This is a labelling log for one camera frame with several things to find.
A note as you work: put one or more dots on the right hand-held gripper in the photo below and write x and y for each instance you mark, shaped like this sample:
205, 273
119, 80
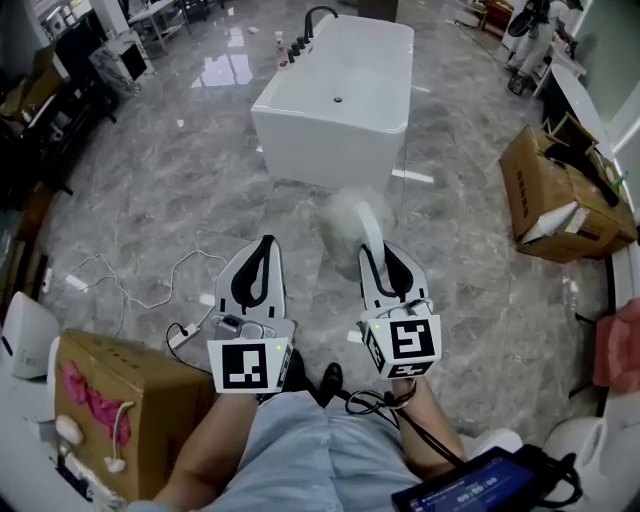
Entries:
410, 345

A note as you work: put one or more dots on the white bathtub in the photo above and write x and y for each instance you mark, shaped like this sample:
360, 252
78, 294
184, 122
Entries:
345, 55

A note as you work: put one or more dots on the open cardboard box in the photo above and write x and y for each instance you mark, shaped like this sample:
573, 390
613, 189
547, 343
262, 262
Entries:
545, 210

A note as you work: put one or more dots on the person's black shoe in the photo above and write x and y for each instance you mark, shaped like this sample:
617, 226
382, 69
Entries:
300, 372
331, 380

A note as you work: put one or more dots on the white power strip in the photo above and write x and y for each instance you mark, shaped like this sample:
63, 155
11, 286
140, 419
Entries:
184, 335

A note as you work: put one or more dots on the person's left forearm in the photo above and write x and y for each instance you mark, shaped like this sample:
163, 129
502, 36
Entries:
210, 450

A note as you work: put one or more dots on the person's black left shoe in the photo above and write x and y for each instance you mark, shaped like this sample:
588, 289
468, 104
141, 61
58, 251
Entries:
300, 372

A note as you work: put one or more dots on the pink bag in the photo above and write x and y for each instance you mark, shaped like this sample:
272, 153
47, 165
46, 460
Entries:
619, 350

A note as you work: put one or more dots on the black tablet with blue screen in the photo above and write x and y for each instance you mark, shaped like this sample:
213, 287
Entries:
470, 485

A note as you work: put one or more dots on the black shelving unit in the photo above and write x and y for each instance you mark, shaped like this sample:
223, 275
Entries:
55, 100

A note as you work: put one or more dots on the black tap knob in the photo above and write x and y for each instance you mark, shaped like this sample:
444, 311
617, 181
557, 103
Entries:
296, 49
303, 42
291, 56

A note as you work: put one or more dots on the person's black right shoe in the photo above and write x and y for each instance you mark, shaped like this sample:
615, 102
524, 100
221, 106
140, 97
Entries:
331, 380

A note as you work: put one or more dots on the pink bottle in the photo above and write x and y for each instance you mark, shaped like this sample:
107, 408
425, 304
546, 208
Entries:
280, 50

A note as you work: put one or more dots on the marble pattern cabinet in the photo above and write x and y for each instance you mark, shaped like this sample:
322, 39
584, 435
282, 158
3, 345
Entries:
122, 62

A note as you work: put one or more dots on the grey fluffy cleaning tool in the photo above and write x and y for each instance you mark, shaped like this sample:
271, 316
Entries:
371, 225

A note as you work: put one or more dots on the light blue shorts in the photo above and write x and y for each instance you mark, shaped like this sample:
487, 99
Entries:
310, 460

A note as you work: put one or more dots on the cardboard box with pink stain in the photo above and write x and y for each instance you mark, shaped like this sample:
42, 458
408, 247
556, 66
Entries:
160, 400

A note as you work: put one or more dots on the black bathtub faucet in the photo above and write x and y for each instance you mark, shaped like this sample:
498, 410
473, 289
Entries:
312, 20

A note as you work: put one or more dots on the person's right forearm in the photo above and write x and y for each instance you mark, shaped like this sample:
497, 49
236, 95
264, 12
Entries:
427, 425

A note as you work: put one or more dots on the metal frame table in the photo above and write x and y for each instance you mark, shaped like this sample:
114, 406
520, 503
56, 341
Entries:
157, 22

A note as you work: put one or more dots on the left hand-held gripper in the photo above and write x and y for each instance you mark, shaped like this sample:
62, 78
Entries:
245, 367

